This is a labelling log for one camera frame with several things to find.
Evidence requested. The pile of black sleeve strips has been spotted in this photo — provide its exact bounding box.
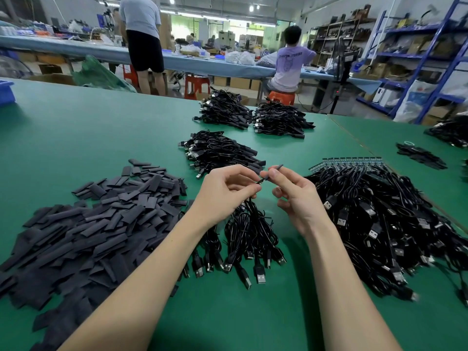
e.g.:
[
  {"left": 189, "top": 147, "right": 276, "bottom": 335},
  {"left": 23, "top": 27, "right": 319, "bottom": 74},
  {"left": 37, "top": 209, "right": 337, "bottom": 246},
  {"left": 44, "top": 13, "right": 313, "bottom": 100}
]
[{"left": 0, "top": 158, "right": 190, "bottom": 351}]

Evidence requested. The small bundle of cables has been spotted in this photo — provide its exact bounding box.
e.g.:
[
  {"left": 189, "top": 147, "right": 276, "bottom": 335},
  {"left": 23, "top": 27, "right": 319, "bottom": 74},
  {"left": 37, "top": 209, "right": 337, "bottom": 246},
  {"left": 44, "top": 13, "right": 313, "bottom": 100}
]
[{"left": 395, "top": 141, "right": 449, "bottom": 171}]

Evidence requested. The black tripod stand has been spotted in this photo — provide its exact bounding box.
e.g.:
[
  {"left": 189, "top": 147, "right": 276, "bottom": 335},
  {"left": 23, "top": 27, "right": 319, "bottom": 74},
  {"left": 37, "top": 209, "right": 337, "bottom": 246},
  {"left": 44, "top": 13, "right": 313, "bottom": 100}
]
[{"left": 314, "top": 33, "right": 359, "bottom": 116}]

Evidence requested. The dark storage shelf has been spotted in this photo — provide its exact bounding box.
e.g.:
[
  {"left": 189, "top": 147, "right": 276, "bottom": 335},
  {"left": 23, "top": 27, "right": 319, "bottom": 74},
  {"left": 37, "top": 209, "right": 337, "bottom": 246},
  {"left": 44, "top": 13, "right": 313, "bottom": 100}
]
[{"left": 307, "top": 5, "right": 374, "bottom": 68}]

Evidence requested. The blue metal shelving rack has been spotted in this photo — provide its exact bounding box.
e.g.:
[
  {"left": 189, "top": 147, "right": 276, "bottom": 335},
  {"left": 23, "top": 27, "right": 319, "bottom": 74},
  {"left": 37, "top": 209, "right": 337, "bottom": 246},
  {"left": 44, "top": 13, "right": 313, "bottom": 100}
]
[{"left": 354, "top": 0, "right": 468, "bottom": 126}]

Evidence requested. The green plastic bag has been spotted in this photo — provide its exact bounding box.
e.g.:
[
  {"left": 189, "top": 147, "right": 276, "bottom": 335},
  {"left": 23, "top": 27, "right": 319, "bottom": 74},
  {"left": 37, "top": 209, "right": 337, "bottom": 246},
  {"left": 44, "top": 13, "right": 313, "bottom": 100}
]
[{"left": 71, "top": 55, "right": 137, "bottom": 93}]

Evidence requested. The open cardboard box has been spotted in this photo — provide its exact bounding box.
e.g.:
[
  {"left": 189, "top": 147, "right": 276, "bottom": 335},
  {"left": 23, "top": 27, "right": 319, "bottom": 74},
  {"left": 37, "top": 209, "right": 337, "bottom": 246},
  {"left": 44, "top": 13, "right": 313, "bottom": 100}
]
[{"left": 29, "top": 74, "right": 76, "bottom": 86}]

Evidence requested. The large pile of black cables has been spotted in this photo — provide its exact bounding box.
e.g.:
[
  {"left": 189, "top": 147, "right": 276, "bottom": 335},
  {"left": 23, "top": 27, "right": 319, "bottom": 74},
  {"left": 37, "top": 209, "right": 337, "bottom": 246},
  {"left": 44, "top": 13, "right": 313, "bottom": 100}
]
[{"left": 306, "top": 160, "right": 468, "bottom": 304}]

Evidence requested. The black sleeve piece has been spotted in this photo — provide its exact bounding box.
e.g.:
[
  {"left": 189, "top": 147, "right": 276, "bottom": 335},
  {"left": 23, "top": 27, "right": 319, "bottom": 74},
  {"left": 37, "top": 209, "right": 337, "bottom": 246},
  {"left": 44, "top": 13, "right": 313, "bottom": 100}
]
[{"left": 257, "top": 163, "right": 285, "bottom": 184}]

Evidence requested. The person's right hand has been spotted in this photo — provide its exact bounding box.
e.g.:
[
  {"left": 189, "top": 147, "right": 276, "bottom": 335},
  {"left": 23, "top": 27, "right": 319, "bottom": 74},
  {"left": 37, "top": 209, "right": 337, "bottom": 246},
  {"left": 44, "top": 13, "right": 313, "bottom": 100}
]
[{"left": 260, "top": 166, "right": 332, "bottom": 236}]

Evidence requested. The bundle of black cables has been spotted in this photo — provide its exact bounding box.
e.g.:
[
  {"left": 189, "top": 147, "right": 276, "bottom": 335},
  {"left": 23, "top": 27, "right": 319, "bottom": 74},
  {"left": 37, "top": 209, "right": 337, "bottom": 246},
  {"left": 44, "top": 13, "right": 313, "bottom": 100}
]
[
  {"left": 252, "top": 100, "right": 316, "bottom": 139},
  {"left": 193, "top": 89, "right": 254, "bottom": 131}
]

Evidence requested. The heap of finished black cables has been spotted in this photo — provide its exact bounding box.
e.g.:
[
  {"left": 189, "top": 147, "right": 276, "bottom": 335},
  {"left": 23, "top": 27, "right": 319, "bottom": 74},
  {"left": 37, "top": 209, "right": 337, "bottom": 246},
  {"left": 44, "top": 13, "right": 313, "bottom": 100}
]
[{"left": 179, "top": 130, "right": 267, "bottom": 179}]

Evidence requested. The huge heap of black cables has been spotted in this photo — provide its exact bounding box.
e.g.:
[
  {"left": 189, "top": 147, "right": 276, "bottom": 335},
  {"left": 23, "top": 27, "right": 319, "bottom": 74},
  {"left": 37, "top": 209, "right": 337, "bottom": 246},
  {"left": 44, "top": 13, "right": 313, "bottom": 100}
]
[{"left": 424, "top": 113, "right": 468, "bottom": 149}]

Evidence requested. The person's right forearm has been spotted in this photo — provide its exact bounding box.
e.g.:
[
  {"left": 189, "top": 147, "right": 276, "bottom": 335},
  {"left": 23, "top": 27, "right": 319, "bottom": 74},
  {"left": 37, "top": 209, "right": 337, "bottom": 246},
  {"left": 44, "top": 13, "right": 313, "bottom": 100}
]
[{"left": 303, "top": 215, "right": 403, "bottom": 351}]

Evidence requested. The white plastic bag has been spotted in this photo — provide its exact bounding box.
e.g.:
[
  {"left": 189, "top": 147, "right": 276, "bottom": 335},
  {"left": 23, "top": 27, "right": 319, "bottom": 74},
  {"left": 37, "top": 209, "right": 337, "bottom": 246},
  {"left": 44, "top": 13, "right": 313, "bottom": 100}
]
[{"left": 393, "top": 78, "right": 438, "bottom": 124}]

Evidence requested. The orange plastic stool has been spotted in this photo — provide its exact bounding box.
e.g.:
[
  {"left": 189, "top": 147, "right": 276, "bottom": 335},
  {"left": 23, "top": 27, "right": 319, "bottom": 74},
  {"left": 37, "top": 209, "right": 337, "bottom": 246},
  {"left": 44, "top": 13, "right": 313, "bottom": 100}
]
[{"left": 268, "top": 90, "right": 297, "bottom": 107}]

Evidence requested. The blue plastic bin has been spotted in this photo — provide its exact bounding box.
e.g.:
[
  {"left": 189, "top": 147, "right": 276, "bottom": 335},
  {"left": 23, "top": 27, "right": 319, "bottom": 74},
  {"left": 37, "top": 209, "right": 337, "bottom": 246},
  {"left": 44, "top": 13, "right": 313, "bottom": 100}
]
[{"left": 0, "top": 79, "right": 16, "bottom": 107}]

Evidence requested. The person's left forearm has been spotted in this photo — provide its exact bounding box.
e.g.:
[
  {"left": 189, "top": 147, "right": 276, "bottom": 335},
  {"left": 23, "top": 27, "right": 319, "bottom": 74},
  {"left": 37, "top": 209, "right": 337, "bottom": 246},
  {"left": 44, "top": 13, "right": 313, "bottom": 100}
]
[{"left": 60, "top": 214, "right": 213, "bottom": 351}]

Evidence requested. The joined bunch of black cables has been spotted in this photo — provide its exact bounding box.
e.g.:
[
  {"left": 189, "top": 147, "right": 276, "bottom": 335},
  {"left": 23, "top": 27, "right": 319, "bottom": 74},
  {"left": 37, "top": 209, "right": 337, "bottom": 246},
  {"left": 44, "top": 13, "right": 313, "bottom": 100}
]
[{"left": 180, "top": 198, "right": 288, "bottom": 291}]

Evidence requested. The person's left hand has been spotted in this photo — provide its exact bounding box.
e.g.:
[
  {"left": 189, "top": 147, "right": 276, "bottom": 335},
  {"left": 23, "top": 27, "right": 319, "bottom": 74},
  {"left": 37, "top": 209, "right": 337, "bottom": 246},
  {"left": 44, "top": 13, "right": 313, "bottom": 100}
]
[{"left": 186, "top": 164, "right": 263, "bottom": 230}]

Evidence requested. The long blue work table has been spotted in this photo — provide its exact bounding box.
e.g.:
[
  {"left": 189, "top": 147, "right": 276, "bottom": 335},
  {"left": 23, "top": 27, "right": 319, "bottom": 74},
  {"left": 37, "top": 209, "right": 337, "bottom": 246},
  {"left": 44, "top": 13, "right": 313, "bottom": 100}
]
[{"left": 0, "top": 35, "right": 383, "bottom": 83}]

